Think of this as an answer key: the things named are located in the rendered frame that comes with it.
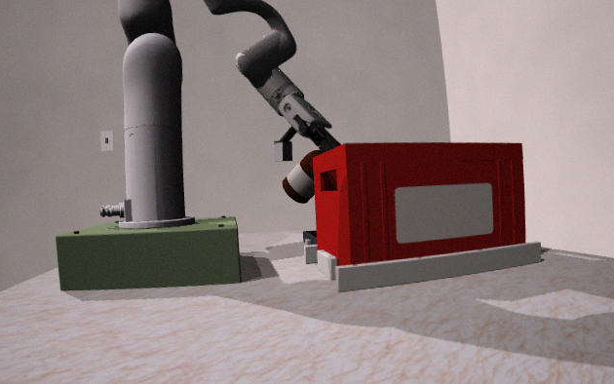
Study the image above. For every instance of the red crate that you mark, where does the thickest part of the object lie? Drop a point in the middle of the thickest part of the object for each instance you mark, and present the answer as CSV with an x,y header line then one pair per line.
x,y
397,200

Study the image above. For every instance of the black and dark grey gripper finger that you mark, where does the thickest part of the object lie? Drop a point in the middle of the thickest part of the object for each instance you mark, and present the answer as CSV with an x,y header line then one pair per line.
x,y
317,136
328,134

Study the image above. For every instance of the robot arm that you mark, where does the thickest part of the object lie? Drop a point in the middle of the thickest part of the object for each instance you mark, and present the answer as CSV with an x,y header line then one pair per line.
x,y
152,69

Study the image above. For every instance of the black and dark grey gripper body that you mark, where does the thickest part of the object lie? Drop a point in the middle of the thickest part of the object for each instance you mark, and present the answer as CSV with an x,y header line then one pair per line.
x,y
293,104

